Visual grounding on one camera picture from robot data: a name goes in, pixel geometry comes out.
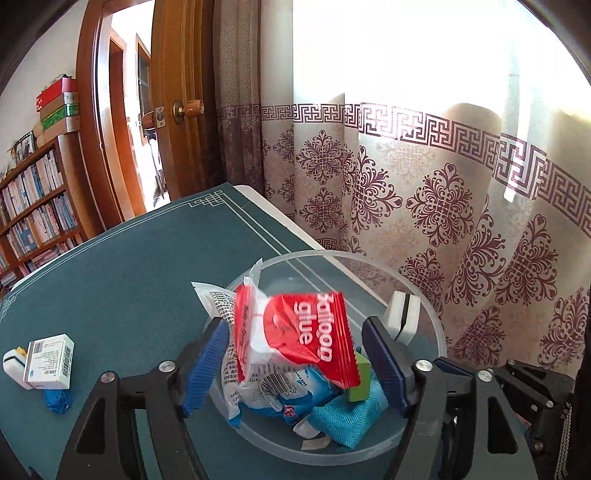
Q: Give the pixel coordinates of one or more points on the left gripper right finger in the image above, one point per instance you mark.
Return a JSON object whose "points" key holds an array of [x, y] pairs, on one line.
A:
{"points": [[454, 430]]}

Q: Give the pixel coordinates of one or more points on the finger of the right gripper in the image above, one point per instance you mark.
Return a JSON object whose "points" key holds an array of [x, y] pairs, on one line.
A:
{"points": [[452, 372]]}

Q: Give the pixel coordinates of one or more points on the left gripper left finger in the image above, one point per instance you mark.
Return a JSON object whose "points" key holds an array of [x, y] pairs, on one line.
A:
{"points": [[104, 442]]}

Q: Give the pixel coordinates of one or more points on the blue foil packet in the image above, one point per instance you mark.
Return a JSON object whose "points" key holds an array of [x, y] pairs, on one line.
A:
{"points": [[58, 401]]}

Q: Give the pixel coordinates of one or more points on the white medicine box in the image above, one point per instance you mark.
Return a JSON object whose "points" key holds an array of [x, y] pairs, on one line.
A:
{"points": [[48, 363]]}

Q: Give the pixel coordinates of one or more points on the red balloon glue packet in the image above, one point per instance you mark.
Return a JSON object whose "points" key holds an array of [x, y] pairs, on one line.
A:
{"points": [[291, 331]]}

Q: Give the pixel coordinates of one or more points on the white sponge black stripe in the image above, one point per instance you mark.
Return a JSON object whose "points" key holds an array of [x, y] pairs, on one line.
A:
{"points": [[13, 364]]}

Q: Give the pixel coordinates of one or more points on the green dotted block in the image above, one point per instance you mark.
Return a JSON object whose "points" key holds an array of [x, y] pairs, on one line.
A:
{"points": [[361, 392]]}

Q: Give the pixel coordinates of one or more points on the white eraser in bowl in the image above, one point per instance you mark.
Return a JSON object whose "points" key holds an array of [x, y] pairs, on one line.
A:
{"points": [[402, 316]]}

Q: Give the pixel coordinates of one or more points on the blue cloth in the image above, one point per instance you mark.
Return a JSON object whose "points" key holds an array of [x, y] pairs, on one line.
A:
{"points": [[346, 422]]}

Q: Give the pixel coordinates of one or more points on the white blue wipes packet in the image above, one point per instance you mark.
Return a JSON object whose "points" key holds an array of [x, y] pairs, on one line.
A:
{"points": [[288, 394]]}

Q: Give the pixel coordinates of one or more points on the clear plastic bowl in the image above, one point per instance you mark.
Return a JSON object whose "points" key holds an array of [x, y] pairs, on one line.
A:
{"points": [[367, 289]]}

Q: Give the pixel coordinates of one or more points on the patterned curtain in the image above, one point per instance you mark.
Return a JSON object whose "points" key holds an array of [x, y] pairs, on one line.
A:
{"points": [[448, 140]]}

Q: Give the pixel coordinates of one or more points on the wooden bookshelf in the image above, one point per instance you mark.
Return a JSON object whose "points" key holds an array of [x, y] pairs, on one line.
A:
{"points": [[47, 209]]}

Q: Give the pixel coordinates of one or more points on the wooden door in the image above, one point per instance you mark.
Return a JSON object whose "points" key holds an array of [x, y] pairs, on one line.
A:
{"points": [[183, 96]]}

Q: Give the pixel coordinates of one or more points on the stacked boxes on shelf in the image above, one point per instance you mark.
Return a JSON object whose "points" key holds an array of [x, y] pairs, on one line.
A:
{"points": [[58, 109]]}

